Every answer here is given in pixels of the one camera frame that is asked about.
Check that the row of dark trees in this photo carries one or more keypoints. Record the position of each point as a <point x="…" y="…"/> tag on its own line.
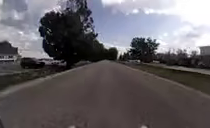
<point x="109" y="54"/>

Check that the grey asphalt road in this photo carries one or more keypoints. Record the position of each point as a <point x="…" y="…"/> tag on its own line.
<point x="104" y="98"/>

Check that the broad green tree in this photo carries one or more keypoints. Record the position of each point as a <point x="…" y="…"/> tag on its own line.
<point x="143" y="49"/>

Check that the large dark tree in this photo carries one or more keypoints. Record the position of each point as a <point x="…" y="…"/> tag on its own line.
<point x="68" y="35"/>

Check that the row of bushes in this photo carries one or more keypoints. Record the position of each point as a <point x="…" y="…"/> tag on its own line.
<point x="176" y="58"/>

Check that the dark vehicle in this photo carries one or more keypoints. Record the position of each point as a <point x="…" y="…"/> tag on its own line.
<point x="32" y="63"/>

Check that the pale kerb strip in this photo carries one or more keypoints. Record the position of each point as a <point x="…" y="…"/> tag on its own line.
<point x="26" y="84"/>

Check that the grass verge beside sidewalk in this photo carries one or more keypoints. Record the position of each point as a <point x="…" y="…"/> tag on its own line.
<point x="189" y="79"/>

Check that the dark grass verge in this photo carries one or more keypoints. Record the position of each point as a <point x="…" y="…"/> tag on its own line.
<point x="19" y="78"/>

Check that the pale concrete sidewalk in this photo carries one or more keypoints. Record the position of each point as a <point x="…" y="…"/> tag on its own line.
<point x="193" y="69"/>

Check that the grey paved lot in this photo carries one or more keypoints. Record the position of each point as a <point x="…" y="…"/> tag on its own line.
<point x="4" y="69"/>

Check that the low building with dark roof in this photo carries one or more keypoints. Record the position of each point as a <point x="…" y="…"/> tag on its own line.
<point x="4" y="52"/>

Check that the house with white trim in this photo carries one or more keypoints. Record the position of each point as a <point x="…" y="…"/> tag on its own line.
<point x="209" y="54"/>

